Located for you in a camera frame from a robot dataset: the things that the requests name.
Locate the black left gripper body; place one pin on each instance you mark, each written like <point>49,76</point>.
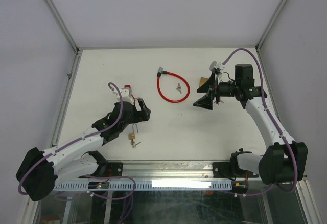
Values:
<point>131,120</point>

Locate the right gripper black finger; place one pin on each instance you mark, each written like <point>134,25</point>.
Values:
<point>206,102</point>
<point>209,85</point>

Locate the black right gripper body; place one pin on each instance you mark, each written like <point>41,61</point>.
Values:
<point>228,88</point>

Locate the large brass padlock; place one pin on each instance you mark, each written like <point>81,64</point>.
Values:
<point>203,80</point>

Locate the small brass padlock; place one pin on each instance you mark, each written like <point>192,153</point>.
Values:
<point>131,136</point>

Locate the cable lock keys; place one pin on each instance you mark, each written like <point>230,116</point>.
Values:
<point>179,88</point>

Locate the red cable lock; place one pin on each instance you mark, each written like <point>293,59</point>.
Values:
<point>171,95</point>

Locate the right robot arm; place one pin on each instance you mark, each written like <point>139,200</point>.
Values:
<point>284,159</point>

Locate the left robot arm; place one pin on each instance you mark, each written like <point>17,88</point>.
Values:
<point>43,170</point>

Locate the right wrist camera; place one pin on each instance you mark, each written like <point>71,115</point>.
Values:
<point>217,68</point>

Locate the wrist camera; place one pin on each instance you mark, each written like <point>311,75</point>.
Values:
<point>217,68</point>
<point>126,94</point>

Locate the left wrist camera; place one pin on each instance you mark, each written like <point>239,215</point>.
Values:
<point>126,94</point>

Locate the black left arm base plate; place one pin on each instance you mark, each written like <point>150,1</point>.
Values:
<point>106,171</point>

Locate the aluminium mounting rail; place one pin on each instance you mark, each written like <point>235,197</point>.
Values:
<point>136,169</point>

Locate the white slotted cable duct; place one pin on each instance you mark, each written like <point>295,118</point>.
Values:
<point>152,185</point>

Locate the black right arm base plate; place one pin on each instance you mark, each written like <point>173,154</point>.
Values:
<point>228,170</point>

